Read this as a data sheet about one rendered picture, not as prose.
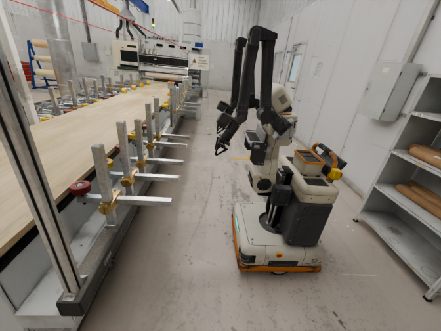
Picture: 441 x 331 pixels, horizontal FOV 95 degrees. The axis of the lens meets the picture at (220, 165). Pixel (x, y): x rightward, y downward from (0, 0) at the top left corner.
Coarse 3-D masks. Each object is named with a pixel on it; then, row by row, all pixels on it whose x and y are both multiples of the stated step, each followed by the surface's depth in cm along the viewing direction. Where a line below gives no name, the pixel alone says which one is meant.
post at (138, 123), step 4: (136, 120) 125; (140, 120) 127; (136, 124) 126; (140, 124) 128; (136, 128) 127; (140, 128) 128; (136, 132) 128; (140, 132) 129; (136, 136) 130; (140, 136) 130; (136, 140) 131; (140, 140) 131; (136, 144) 132; (140, 144) 132; (136, 148) 133; (140, 148) 134; (140, 152) 135; (140, 156) 136; (140, 160) 137; (144, 168) 142; (140, 172) 142; (144, 172) 143
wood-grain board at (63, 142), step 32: (128, 96) 301; (160, 96) 326; (32, 128) 151; (64, 128) 158; (96, 128) 164; (128, 128) 172; (0, 160) 107; (64, 160) 113; (0, 192) 84; (64, 192) 89; (0, 224) 70; (32, 224) 73; (0, 256) 62
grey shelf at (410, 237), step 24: (432, 96) 172; (408, 120) 181; (432, 120) 182; (408, 144) 192; (432, 144) 193; (384, 168) 203; (408, 168) 204; (432, 168) 157; (384, 192) 196; (360, 216) 223; (384, 216) 223; (408, 216) 214; (432, 216) 165; (384, 240) 193; (408, 240) 192; (432, 240) 190; (408, 264) 169; (432, 264) 169; (432, 288) 150
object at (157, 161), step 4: (120, 160) 141; (132, 160) 142; (148, 160) 142; (152, 160) 142; (156, 160) 143; (160, 160) 143; (164, 160) 143; (168, 160) 144; (172, 160) 144; (176, 160) 145; (180, 160) 145; (168, 164) 144; (172, 164) 145; (176, 164) 145; (180, 164) 145
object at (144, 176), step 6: (114, 174) 118; (120, 174) 119; (138, 174) 121; (144, 174) 121; (150, 174) 122; (156, 174) 123; (144, 180) 121; (150, 180) 121; (156, 180) 121; (162, 180) 121; (168, 180) 122; (174, 180) 122
